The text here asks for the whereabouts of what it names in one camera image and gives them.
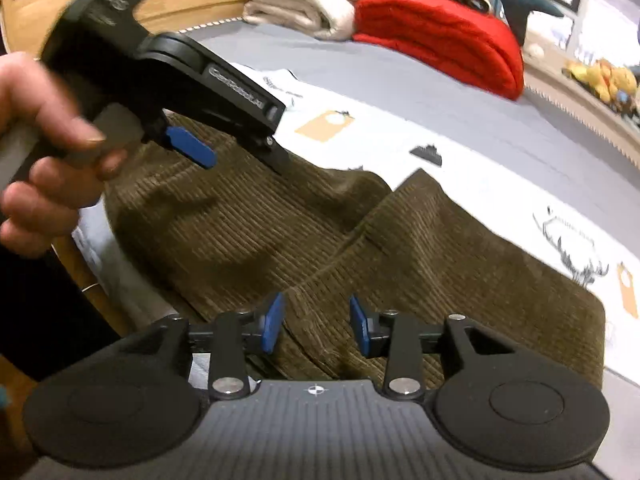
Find olive corduroy pants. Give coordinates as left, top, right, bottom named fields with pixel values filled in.
left=104, top=116, right=605, bottom=385

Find person's left hand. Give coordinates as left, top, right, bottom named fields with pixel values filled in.
left=0, top=51, right=128, bottom=260

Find grey white printed bedsheet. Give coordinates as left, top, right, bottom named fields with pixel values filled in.
left=69, top=19, right=640, bottom=441

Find red folded blanket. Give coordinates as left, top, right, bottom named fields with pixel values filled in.
left=352, top=0, right=524, bottom=101

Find white round plush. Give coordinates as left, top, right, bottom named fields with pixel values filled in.
left=523, top=44, right=546, bottom=60

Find yellow bear plush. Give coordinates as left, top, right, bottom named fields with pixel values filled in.
left=562, top=58, right=638, bottom=110

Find wooden bed frame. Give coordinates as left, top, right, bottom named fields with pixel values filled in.
left=524, top=60, right=639, bottom=169

